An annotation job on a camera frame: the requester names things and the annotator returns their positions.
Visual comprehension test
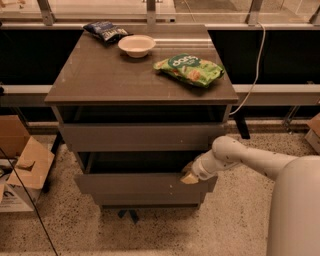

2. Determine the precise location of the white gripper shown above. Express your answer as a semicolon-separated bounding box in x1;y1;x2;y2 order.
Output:
180;153;216;185

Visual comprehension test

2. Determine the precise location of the grey drawer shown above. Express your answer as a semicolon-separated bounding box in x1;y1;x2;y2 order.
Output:
59;124;225;152
92;192;205;206
75;151;217;194

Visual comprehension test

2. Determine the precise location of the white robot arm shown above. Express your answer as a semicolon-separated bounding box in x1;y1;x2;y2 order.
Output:
181;136;320;256

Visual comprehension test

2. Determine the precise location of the grey top drawer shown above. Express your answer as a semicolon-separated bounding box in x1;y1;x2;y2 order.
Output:
59;124;225;152

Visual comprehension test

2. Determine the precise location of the grey drawer cabinet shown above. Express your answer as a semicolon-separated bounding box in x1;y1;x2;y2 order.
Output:
45;25;238;209

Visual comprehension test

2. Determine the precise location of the grey bottom drawer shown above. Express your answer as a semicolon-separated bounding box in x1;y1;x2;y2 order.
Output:
92;192;205;206

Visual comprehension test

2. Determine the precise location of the open cardboard box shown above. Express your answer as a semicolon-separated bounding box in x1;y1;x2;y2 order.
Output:
0;115;55;212

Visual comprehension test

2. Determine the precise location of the green chip bag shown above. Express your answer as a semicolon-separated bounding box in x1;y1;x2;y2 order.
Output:
153;53;224;88

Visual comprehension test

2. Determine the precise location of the cardboard box at right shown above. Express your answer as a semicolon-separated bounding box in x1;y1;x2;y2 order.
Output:
305;113;320;155

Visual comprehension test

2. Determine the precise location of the blue chip bag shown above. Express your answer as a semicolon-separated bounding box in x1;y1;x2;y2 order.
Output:
83;21;129;43

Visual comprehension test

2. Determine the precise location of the black cable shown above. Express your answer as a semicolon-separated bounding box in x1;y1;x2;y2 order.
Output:
0;146;59;256

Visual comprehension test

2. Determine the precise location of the white cable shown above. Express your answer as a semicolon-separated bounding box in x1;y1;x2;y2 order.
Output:
228;23;267;117

